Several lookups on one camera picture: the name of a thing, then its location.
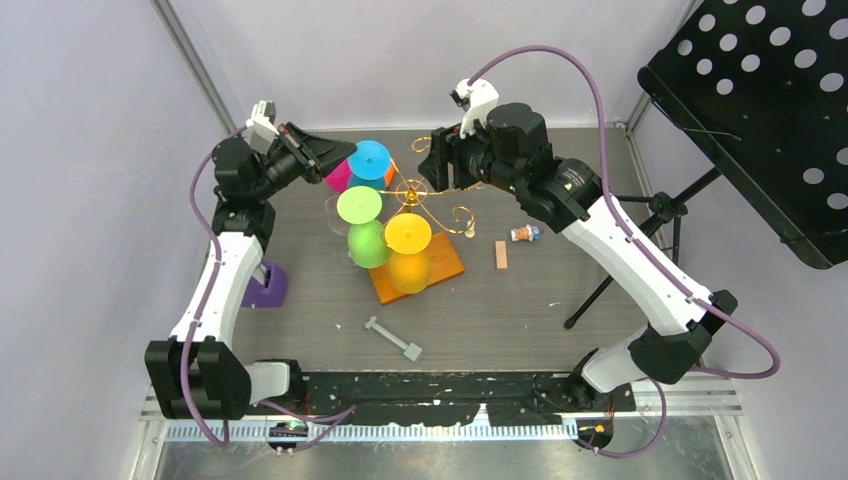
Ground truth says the purple box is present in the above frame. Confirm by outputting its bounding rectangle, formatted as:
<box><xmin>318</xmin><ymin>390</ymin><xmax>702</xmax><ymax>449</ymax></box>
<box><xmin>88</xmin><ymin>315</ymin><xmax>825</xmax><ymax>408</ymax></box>
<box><xmin>241</xmin><ymin>260</ymin><xmax>289</xmax><ymax>309</ymax></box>

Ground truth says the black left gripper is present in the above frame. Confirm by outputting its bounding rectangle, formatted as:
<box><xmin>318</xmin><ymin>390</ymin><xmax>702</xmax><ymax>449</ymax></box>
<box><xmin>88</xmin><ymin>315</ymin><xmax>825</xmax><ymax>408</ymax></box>
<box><xmin>252</xmin><ymin>123</ymin><xmax>356</xmax><ymax>201</ymax></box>

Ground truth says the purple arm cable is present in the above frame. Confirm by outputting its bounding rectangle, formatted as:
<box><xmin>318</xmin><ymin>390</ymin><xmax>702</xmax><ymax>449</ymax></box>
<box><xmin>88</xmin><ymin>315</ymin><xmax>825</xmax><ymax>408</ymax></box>
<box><xmin>180</xmin><ymin>129</ymin><xmax>250</xmax><ymax>450</ymax></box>
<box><xmin>466</xmin><ymin>44</ymin><xmax>782</xmax><ymax>381</ymax></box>

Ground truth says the green plastic wine glass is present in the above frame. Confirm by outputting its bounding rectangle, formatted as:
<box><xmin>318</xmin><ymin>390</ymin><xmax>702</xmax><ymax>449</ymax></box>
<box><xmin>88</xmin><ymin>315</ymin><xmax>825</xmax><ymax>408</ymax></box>
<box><xmin>337</xmin><ymin>186</ymin><xmax>389</xmax><ymax>269</ymax></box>

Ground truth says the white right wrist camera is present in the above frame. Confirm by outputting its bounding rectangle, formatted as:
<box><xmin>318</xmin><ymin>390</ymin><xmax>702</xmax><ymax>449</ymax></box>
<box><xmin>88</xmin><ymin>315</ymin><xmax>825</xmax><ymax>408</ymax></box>
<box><xmin>450</xmin><ymin>78</ymin><xmax>500</xmax><ymax>139</ymax></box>

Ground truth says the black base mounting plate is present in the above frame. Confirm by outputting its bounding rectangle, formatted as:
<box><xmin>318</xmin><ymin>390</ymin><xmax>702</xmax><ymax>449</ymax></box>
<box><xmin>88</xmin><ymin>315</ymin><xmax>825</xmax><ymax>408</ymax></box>
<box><xmin>271</xmin><ymin>371</ymin><xmax>636</xmax><ymax>427</ymax></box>

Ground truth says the pink plastic wine glass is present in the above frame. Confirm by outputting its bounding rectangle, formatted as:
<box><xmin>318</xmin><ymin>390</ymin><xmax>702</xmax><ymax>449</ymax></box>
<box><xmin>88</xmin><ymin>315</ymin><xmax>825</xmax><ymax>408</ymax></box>
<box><xmin>324</xmin><ymin>159</ymin><xmax>352</xmax><ymax>194</ymax></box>

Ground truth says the gold wire wine glass rack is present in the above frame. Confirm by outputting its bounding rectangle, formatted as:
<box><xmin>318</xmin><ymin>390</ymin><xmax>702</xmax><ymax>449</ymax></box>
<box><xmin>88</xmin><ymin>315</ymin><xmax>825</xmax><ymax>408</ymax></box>
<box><xmin>368</xmin><ymin>160</ymin><xmax>475</xmax><ymax>306</ymax></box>

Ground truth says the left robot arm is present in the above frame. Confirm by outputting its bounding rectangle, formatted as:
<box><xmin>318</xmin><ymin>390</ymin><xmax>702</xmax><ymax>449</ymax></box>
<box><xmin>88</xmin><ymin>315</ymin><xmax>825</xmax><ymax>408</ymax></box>
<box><xmin>144</xmin><ymin>123</ymin><xmax>356</xmax><ymax>420</ymax></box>

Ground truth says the black perforated music stand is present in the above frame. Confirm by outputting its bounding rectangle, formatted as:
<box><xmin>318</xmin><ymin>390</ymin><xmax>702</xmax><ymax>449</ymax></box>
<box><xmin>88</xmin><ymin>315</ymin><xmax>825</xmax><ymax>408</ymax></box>
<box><xmin>563</xmin><ymin>0</ymin><xmax>848</xmax><ymax>331</ymax></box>

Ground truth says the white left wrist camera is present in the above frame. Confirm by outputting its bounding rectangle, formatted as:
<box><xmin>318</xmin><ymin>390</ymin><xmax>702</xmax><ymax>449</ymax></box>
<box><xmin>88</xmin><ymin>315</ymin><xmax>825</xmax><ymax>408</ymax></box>
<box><xmin>244</xmin><ymin>100</ymin><xmax>280</xmax><ymax>155</ymax></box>

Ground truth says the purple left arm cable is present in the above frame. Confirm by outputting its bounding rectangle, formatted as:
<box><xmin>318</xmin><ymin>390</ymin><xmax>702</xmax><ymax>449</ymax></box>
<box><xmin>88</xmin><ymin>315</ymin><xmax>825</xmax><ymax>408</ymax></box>
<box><xmin>180</xmin><ymin>129</ymin><xmax>250</xmax><ymax>450</ymax></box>

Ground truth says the grey bolt tool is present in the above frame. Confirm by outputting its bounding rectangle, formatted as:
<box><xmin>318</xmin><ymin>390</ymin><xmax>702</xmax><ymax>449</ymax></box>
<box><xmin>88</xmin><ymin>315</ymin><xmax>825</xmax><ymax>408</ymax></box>
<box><xmin>365</xmin><ymin>316</ymin><xmax>423</xmax><ymax>362</ymax></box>

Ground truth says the orange plastic bowl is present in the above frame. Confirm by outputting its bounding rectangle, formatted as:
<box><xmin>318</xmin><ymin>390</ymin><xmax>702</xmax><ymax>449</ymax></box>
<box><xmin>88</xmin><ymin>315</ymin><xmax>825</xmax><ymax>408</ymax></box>
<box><xmin>383</xmin><ymin>159</ymin><xmax>397</xmax><ymax>188</ymax></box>

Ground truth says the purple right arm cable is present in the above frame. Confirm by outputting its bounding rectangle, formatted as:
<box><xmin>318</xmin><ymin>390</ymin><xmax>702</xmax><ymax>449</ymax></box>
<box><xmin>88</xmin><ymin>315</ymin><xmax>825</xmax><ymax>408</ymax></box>
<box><xmin>466</xmin><ymin>44</ymin><xmax>782</xmax><ymax>381</ymax></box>

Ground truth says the clear wine glass left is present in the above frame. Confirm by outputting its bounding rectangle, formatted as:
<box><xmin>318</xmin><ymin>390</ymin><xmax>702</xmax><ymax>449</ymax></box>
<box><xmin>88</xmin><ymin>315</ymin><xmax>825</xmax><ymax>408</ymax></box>
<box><xmin>324</xmin><ymin>194</ymin><xmax>355</xmax><ymax>267</ymax></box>

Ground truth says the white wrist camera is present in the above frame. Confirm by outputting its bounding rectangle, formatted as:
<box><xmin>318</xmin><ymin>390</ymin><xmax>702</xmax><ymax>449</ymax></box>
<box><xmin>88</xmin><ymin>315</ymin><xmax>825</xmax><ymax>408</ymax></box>
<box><xmin>450</xmin><ymin>78</ymin><xmax>500</xmax><ymax>139</ymax></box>
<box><xmin>244</xmin><ymin>100</ymin><xmax>280</xmax><ymax>155</ymax></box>

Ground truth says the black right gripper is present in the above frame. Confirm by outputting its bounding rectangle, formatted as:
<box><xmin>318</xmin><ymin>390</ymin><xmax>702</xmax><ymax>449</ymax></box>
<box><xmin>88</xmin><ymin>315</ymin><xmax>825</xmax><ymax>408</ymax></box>
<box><xmin>417</xmin><ymin>112</ymin><xmax>523</xmax><ymax>197</ymax></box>

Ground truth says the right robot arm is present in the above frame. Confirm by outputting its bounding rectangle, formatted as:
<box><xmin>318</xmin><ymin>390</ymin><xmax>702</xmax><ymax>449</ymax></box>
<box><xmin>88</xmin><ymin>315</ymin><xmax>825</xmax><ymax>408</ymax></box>
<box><xmin>418</xmin><ymin>103</ymin><xmax>736</xmax><ymax>411</ymax></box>

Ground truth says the orange plastic wine glass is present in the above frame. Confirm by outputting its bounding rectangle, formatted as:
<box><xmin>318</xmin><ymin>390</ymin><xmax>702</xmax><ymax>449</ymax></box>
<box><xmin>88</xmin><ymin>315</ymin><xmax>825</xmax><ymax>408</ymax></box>
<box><xmin>383</xmin><ymin>213</ymin><xmax>432</xmax><ymax>295</ymax></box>

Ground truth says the white chess pawn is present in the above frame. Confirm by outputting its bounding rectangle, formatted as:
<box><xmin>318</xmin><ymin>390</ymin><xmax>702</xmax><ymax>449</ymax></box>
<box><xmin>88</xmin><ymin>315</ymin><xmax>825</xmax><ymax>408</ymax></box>
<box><xmin>463</xmin><ymin>221</ymin><xmax>475</xmax><ymax>239</ymax></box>

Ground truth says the blue plastic wine glass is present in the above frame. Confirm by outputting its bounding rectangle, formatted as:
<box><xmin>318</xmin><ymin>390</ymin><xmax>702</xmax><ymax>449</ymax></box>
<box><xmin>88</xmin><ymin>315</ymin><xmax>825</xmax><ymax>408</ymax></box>
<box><xmin>347</xmin><ymin>139</ymin><xmax>392</xmax><ymax>190</ymax></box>

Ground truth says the small wooden block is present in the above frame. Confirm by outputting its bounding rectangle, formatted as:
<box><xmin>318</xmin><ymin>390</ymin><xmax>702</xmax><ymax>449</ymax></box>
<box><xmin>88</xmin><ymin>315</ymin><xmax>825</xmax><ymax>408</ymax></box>
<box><xmin>494</xmin><ymin>240</ymin><xmax>508</xmax><ymax>270</ymax></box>

